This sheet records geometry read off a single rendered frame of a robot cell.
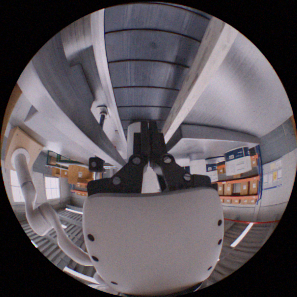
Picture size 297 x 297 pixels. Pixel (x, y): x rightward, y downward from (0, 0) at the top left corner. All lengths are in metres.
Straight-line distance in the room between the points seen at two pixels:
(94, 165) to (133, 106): 0.12
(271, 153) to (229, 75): 4.37
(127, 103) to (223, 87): 0.19
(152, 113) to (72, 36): 0.20
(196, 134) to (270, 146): 4.32
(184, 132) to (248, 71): 0.26
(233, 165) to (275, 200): 4.36
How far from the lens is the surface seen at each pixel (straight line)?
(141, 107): 0.16
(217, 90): 0.24
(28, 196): 0.57
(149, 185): 0.16
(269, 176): 4.48
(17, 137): 0.63
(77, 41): 0.17
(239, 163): 0.62
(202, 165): 0.50
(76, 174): 2.13
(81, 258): 0.52
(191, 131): 0.32
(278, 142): 4.52
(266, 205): 4.94
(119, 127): 0.22
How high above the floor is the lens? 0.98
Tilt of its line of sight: 16 degrees down
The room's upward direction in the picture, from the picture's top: 177 degrees clockwise
